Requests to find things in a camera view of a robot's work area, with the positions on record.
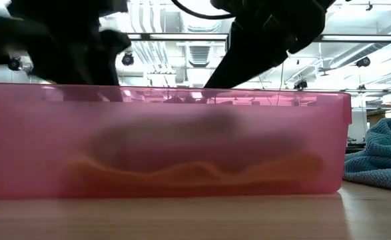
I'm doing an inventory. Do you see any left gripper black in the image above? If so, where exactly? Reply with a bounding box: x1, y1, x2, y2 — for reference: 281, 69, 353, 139
0, 16, 132, 86

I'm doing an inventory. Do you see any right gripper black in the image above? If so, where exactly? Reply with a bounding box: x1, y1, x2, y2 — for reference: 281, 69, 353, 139
203, 0, 336, 89

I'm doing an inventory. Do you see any pink translucent plastic bin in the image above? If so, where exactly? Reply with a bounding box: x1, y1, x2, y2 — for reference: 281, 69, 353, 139
0, 82, 352, 200

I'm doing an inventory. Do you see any grey microfiber towel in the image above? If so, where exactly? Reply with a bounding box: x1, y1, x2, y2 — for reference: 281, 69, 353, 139
91, 131, 306, 174

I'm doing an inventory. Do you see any yellow microfiber towel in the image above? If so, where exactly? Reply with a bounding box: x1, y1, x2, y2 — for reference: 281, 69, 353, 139
61, 151, 324, 197

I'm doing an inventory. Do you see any blue microfiber towel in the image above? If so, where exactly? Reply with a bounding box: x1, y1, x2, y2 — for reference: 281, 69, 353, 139
343, 117, 391, 193

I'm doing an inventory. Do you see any white ceiling vent grille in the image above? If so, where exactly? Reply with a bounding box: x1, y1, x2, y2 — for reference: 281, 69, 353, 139
177, 41, 226, 79

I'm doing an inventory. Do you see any white round ventilation duct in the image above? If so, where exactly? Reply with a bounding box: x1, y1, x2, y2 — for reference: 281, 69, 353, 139
181, 13, 224, 33

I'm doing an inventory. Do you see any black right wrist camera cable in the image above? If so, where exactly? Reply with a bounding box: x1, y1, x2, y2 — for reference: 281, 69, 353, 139
171, 0, 236, 20

